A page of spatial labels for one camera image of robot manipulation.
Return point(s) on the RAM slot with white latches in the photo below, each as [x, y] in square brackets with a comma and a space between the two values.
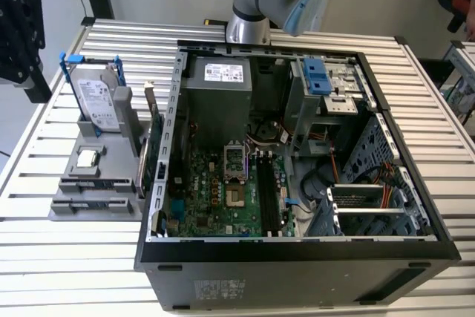
[275, 194]
[267, 194]

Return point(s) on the blue disk carrier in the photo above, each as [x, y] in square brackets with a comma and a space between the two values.
[75, 59]

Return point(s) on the silver CPU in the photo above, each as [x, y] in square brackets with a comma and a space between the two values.
[88, 157]

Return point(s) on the green graphics card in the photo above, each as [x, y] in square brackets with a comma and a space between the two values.
[156, 131]

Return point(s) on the grey parts rack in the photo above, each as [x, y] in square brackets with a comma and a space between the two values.
[94, 195]

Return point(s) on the black and yellow plug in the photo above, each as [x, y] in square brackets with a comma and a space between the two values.
[215, 22]

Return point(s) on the grey power supply unit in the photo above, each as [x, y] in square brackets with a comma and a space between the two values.
[219, 109]

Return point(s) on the blue header connector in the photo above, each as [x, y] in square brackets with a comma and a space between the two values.
[178, 208]

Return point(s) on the green motherboard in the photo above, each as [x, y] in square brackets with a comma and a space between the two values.
[200, 205]

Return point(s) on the thin metal locking lever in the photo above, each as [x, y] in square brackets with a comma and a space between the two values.
[247, 163]

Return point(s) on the CPU socket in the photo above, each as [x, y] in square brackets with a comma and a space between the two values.
[236, 198]

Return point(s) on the grey metal drive cage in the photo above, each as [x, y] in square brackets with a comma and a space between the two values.
[297, 116]

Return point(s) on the blue plastic drive latch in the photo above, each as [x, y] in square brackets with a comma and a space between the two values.
[315, 72]

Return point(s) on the black open PC case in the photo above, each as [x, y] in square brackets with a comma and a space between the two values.
[259, 280]

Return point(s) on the perforated metal disk bay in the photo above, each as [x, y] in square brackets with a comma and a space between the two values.
[371, 211]

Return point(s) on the black and red chair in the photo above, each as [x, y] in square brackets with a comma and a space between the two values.
[464, 1]

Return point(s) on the white side cart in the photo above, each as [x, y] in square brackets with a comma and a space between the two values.
[462, 90]

